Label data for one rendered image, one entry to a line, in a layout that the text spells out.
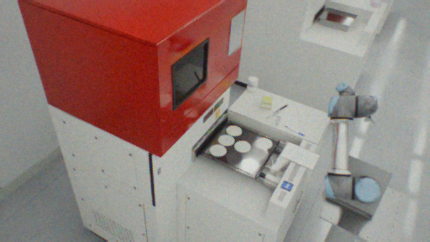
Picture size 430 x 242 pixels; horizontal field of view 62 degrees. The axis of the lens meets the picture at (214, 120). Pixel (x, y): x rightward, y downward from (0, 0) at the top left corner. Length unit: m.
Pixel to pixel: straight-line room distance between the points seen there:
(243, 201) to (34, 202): 1.85
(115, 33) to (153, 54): 0.18
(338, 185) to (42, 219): 2.22
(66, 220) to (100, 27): 1.93
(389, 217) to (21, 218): 2.59
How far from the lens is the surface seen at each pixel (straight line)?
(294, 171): 2.08
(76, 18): 1.58
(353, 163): 2.17
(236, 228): 2.11
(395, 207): 2.33
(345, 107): 1.96
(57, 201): 3.23
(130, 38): 1.40
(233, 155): 2.17
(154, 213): 2.08
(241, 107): 2.43
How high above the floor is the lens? 2.44
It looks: 40 degrees down
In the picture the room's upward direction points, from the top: 5 degrees clockwise
